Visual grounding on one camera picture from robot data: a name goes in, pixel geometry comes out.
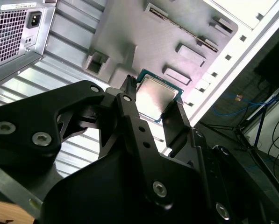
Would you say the silver CPU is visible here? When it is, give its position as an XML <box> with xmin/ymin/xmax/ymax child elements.
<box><xmin>134</xmin><ymin>68</ymin><xmax>186</xmax><ymax>124</ymax></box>

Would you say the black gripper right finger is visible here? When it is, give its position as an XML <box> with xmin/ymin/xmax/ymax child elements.
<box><xmin>161</xmin><ymin>100</ymin><xmax>275</xmax><ymax>224</ymax></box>

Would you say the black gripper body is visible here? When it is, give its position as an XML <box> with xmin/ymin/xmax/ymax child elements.
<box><xmin>40</xmin><ymin>150</ymin><xmax>215</xmax><ymax>224</ymax></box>

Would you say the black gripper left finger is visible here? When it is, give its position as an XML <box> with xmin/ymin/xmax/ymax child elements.
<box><xmin>0</xmin><ymin>74</ymin><xmax>175</xmax><ymax>211</ymax></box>

